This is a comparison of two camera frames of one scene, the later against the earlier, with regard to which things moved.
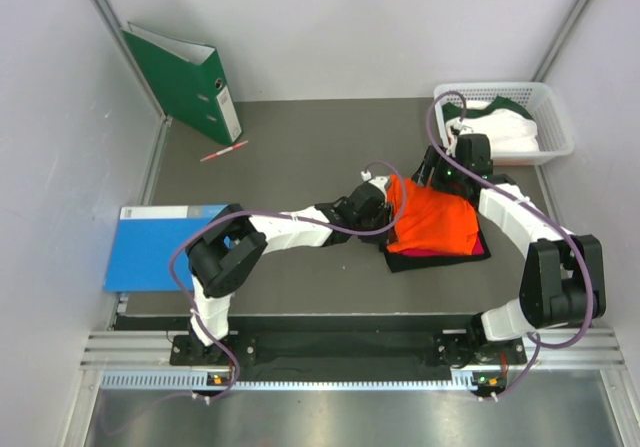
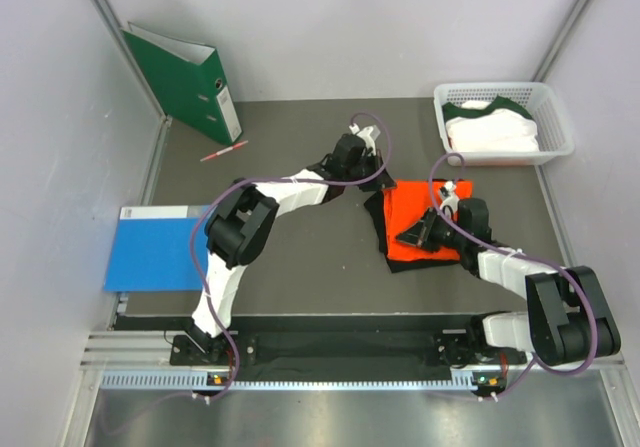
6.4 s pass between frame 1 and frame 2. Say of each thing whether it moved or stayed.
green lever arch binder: stayed
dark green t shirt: stayed
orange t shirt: moved
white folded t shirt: stayed
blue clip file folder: stayed
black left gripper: moved
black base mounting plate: stayed
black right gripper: moved
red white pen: stayed
